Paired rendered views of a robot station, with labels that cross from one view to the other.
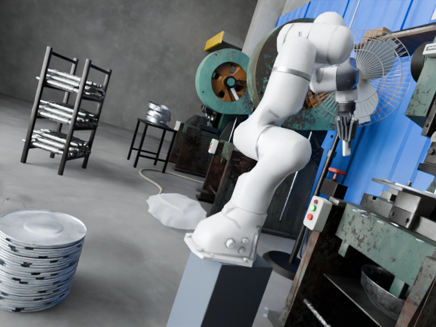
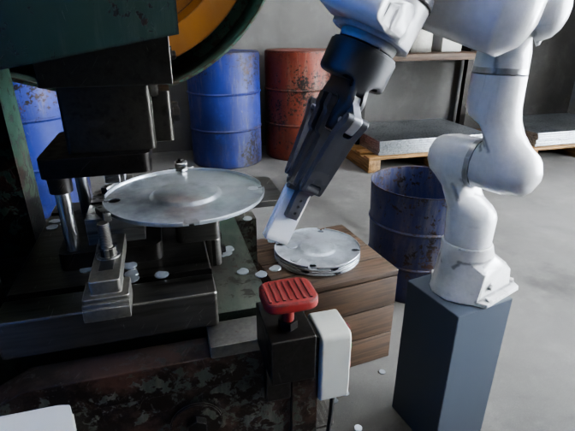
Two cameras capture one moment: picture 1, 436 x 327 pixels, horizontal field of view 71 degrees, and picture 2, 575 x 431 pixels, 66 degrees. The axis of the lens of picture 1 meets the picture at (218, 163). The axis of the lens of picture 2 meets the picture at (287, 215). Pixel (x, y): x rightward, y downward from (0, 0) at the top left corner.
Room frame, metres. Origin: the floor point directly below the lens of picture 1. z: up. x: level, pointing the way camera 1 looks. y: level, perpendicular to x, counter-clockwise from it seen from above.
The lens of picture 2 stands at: (1.87, -0.50, 1.07)
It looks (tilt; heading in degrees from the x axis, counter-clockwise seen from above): 23 degrees down; 184
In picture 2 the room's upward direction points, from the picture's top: straight up
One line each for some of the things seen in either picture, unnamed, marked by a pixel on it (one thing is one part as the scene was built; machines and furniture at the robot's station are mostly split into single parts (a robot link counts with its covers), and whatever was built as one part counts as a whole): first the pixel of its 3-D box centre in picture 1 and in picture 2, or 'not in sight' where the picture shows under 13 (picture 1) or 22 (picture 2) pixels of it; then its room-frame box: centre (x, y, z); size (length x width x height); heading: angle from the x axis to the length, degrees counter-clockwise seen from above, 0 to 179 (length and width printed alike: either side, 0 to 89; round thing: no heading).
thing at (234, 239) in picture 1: (229, 227); (475, 261); (0.86, -0.09, 0.52); 0.22 x 0.19 x 0.14; 119
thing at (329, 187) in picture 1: (329, 200); (284, 367); (1.37, -0.53, 0.62); 0.10 x 0.06 x 0.20; 20
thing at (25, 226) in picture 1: (44, 226); not in sight; (1.05, 0.53, 0.25); 0.29 x 0.29 x 0.01
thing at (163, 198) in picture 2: (421, 192); (186, 192); (1.11, -0.74, 0.78); 0.29 x 0.29 x 0.01
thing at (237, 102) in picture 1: (229, 121); not in sight; (4.55, 0.03, 0.87); 1.53 x 0.99 x 1.74; 113
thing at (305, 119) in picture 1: (294, 139); not in sight; (2.91, -0.62, 0.87); 1.53 x 0.99 x 1.74; 108
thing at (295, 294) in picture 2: (335, 177); (287, 314); (1.39, -0.53, 0.72); 0.07 x 0.06 x 0.08; 110
